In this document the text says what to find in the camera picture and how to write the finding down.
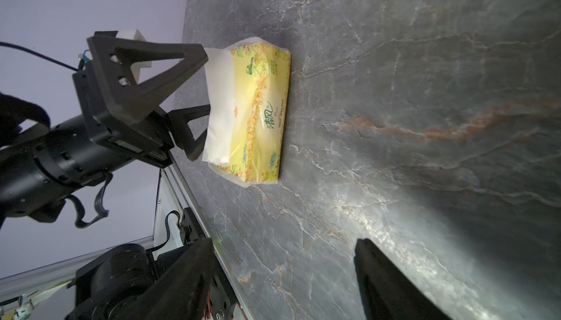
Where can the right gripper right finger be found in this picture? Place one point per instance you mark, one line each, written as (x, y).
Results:
(386, 293)

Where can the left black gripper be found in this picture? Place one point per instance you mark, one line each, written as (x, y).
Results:
(127, 131)

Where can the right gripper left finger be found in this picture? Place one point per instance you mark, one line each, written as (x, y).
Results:
(170, 285)

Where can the green tissue pack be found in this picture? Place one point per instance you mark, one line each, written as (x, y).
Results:
(247, 85)

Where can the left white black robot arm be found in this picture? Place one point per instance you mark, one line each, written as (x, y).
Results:
(120, 92)

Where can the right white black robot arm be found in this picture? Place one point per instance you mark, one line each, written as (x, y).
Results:
(94, 288)

